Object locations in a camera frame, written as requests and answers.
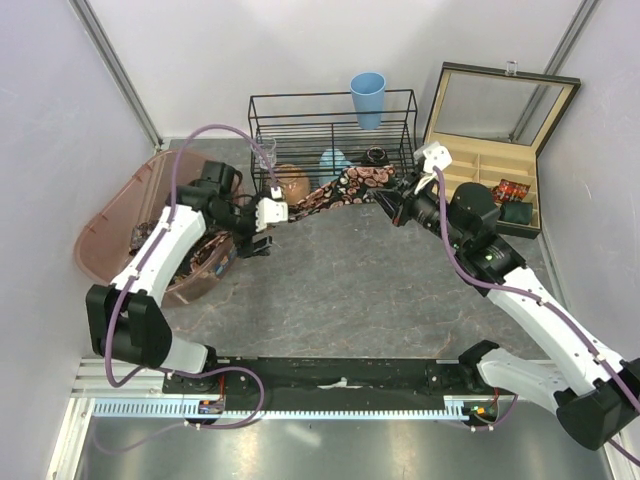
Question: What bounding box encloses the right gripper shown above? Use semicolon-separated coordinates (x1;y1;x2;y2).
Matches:
369;166;468;251

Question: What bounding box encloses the black floral rose tie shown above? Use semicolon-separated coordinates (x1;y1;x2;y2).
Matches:
288;165;396;223

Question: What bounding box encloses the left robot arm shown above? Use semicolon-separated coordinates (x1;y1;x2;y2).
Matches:
86;161;288;393

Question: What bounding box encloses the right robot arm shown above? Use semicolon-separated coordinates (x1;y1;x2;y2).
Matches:
371;175;639;450

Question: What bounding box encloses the black cup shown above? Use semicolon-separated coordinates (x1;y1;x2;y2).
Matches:
360;146;389;167

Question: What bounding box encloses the brown paisley tie in basket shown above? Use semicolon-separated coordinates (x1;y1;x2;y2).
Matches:
167;233;236;291

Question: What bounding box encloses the brown ceramic bowl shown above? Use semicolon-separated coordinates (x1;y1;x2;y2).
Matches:
275;164;311;206

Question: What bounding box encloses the light blue mug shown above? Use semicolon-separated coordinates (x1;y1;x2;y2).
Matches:
318;148;353;186

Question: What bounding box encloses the clear drinking glass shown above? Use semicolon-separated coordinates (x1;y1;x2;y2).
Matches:
255;135;277;170

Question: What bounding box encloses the rolled red patterned tie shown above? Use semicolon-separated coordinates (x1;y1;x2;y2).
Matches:
491;179;531;203

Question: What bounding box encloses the tall blue plastic cup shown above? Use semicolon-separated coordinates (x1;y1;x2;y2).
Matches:
350;72;386;130

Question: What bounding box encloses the wooden tie storage box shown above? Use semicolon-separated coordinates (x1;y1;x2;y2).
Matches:
423;62;582;239

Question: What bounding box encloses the rolled dark green tie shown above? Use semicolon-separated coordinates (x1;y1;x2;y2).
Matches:
499;201;534;225

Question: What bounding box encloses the dark floral tie in basket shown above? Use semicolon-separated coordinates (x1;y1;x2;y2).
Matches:
129;221;157;256

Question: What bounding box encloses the pink plastic basket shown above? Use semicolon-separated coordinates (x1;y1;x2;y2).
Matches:
74;150;226;308

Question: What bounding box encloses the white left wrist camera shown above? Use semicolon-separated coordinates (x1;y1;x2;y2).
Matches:
254;186;289;232

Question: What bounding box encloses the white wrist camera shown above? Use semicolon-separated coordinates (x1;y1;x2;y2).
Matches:
254;186;289;232
413;141;453;175

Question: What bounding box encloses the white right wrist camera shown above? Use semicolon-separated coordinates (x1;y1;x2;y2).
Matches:
413;141;453;175

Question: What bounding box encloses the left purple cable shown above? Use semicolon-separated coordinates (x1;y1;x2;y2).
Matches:
92;123;281;455

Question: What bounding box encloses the purple cable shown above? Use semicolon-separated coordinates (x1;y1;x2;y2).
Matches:
432;167;640;466
92;123;281;455

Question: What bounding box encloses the black wire rack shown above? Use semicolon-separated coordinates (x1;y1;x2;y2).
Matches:
247;89;418;188

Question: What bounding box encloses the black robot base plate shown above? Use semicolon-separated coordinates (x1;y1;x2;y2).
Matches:
162;354;501;414

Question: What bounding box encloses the grey slotted cable duct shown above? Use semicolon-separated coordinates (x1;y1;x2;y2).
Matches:
92;398;472;421

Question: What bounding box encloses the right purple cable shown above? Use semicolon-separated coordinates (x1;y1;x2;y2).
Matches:
432;167;640;466

